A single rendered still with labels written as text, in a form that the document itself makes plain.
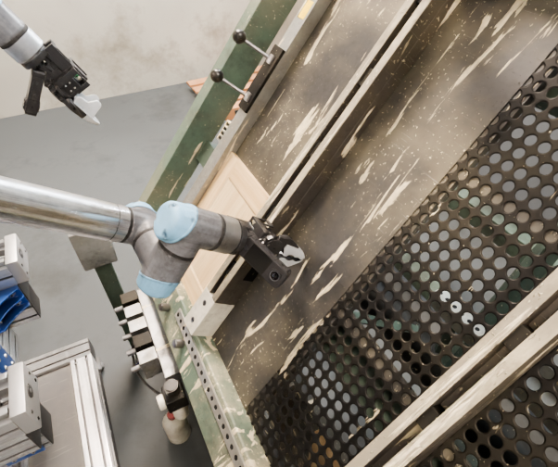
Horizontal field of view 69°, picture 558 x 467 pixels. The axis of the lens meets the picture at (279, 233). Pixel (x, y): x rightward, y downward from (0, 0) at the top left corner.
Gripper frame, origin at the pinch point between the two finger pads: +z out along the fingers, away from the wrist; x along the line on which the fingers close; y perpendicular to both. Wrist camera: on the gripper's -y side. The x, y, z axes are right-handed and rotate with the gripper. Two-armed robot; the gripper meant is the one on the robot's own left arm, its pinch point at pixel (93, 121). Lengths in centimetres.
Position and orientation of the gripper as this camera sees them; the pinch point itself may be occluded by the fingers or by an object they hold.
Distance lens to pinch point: 121.9
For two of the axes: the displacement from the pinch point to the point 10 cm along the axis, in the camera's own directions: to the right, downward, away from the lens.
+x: -4.3, -6.3, 6.5
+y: 8.0, -6.0, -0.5
